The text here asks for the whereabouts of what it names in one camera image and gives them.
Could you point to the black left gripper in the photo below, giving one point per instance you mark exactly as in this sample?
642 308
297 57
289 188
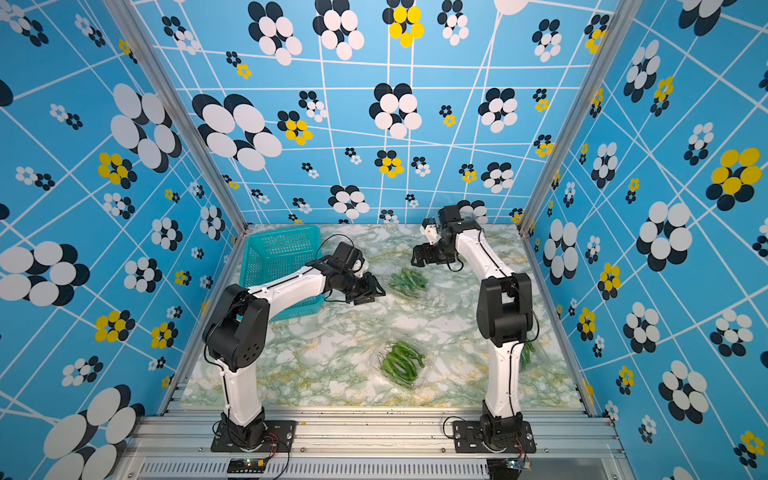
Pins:
371 288

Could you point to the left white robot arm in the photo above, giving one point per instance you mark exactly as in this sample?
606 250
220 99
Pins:
235 335

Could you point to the aluminium frame post right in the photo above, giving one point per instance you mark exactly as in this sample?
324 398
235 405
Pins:
621 21

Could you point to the left controller board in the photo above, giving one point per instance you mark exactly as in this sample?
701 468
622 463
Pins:
246 468

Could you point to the clear clamshell with peppers right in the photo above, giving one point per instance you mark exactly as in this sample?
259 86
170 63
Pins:
528 354

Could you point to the aluminium frame post left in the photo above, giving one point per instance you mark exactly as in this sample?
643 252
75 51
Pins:
127 21

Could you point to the clear clamshell with peppers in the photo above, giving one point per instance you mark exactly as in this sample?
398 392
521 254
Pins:
528 354
401 362
408 283

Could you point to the clear clamshell with peppers middle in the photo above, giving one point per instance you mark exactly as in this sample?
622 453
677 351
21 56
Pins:
408 283

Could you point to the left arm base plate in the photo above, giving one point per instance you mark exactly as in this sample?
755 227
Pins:
282 435

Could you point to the teal plastic basket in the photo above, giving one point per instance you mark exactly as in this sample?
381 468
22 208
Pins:
271 255

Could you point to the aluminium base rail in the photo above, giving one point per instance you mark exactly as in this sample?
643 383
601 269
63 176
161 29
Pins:
375 443

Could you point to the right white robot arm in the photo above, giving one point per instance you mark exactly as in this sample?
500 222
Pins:
504 317

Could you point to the clear clamshell with peppers front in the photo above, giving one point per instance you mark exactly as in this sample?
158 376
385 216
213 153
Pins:
401 362

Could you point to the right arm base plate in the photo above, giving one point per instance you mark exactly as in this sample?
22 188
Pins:
468 438

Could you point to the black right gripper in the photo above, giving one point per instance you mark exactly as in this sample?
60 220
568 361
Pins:
427 249

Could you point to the aluminium frame post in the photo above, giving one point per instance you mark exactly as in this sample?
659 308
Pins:
127 21
621 21

